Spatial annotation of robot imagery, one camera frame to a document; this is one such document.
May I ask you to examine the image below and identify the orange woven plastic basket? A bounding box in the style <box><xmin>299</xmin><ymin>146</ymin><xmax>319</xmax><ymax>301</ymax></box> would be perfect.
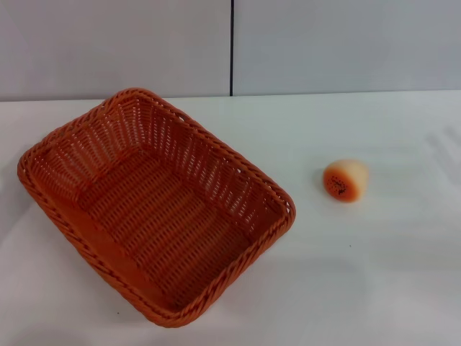
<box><xmin>16</xmin><ymin>86</ymin><xmax>297</xmax><ymax>329</ymax></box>

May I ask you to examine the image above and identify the orange and cream toy fruit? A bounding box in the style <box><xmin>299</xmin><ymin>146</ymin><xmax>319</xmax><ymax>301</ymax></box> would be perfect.
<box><xmin>323</xmin><ymin>158</ymin><xmax>369</xmax><ymax>202</ymax></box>

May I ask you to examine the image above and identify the black wall seam strip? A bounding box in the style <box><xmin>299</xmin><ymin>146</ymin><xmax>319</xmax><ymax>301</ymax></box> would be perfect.
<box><xmin>228</xmin><ymin>0</ymin><xmax>236</xmax><ymax>97</ymax></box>

